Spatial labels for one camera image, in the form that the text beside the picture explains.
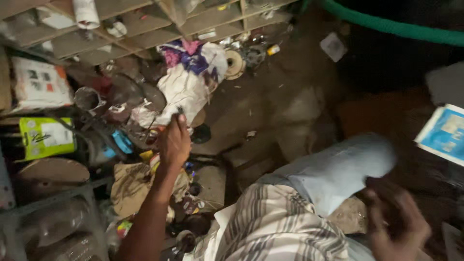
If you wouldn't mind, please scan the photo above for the person's right hand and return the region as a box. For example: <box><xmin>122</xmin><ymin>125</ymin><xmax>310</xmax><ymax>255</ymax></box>
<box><xmin>362</xmin><ymin>177</ymin><xmax>433</xmax><ymax>261</ymax></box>

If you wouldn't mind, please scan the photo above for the person's left hand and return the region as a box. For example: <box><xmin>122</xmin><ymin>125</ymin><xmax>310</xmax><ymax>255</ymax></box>
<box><xmin>158</xmin><ymin>113</ymin><xmax>192</xmax><ymax>169</ymax></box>

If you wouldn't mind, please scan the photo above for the black round lid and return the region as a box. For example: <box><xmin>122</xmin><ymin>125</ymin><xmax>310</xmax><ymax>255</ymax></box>
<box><xmin>191</xmin><ymin>123</ymin><xmax>212</xmax><ymax>144</ymax></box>

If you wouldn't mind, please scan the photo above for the white sack with purple cloth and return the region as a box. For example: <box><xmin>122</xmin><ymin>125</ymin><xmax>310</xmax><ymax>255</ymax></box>
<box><xmin>130</xmin><ymin>39</ymin><xmax>229</xmax><ymax>128</ymax></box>

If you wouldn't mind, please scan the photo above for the person's light blue jeans leg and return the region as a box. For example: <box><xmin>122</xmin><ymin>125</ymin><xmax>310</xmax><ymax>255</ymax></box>
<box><xmin>257</xmin><ymin>132</ymin><xmax>398</xmax><ymax>218</ymax></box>

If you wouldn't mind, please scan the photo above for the blue plastic object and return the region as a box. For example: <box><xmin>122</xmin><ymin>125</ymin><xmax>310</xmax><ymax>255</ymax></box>
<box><xmin>111</xmin><ymin>129</ymin><xmax>134</xmax><ymax>155</ymax></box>

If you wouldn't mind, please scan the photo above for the blue and white booklet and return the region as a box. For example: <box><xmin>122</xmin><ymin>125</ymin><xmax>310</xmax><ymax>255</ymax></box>
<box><xmin>414</xmin><ymin>104</ymin><xmax>464</xmax><ymax>167</ymax></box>

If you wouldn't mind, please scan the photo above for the grey metal cup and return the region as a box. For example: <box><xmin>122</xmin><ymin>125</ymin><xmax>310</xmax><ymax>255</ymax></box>
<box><xmin>74</xmin><ymin>87</ymin><xmax>106</xmax><ymax>111</ymax></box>

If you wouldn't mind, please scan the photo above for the wooden pigeonhole shelf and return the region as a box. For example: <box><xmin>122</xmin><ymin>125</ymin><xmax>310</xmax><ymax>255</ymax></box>
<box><xmin>0</xmin><ymin>0</ymin><xmax>302</xmax><ymax>66</ymax></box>

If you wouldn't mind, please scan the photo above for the person's plaid shirt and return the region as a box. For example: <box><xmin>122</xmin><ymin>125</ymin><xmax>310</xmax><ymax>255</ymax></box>
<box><xmin>182</xmin><ymin>182</ymin><xmax>377</xmax><ymax>261</ymax></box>

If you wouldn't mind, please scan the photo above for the grey box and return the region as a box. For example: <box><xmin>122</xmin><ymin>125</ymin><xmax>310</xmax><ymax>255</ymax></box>
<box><xmin>426</xmin><ymin>61</ymin><xmax>464</xmax><ymax>108</ymax></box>

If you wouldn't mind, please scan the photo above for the yellow-green packet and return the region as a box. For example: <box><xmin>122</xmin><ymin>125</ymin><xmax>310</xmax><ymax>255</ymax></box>
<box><xmin>18</xmin><ymin>117</ymin><xmax>77</xmax><ymax>162</ymax></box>

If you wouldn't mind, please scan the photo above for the round brown wooden board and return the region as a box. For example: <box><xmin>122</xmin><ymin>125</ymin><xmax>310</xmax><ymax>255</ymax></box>
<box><xmin>15</xmin><ymin>157</ymin><xmax>91</xmax><ymax>184</ymax></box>

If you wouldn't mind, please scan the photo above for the white paper roll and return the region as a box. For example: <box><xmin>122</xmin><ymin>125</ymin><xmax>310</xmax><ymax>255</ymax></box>
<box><xmin>72</xmin><ymin>0</ymin><xmax>101</xmax><ymax>30</ymax></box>

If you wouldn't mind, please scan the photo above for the white carton with orange print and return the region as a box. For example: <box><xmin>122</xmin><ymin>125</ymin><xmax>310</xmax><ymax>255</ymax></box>
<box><xmin>10</xmin><ymin>56</ymin><xmax>74</xmax><ymax>112</ymax></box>

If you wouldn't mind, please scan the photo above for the white paper scrap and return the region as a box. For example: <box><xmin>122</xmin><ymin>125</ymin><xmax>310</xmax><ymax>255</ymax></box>
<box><xmin>319</xmin><ymin>31</ymin><xmax>348</xmax><ymax>63</ymax></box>

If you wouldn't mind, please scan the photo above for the metal rack with plastic bags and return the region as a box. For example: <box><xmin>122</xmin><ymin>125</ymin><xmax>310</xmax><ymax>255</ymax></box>
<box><xmin>0</xmin><ymin>145</ymin><xmax>111</xmax><ymax>261</ymax></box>

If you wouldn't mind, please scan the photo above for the green hose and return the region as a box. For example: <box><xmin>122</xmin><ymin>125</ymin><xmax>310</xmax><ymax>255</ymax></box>
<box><xmin>316</xmin><ymin>0</ymin><xmax>464</xmax><ymax>48</ymax></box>

